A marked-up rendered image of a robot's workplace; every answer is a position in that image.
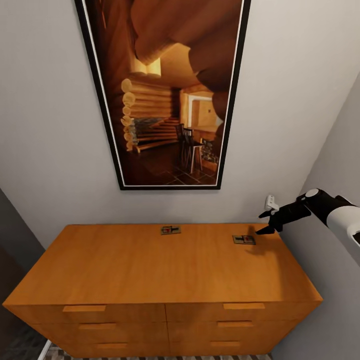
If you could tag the mousetrap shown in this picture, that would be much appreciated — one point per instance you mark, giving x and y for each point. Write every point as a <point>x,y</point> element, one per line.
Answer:
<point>169,230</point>
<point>244,239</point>

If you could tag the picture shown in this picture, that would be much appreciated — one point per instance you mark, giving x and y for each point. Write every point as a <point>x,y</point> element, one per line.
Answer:
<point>166,74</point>

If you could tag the cabinet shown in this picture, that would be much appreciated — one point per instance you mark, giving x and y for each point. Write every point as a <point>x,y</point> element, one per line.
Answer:
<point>126,290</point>

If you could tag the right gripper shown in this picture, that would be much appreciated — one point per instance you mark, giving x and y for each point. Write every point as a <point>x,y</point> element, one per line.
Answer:
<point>276,221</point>

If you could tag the door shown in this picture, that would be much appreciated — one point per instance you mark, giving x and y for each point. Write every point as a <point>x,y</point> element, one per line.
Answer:
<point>20,250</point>

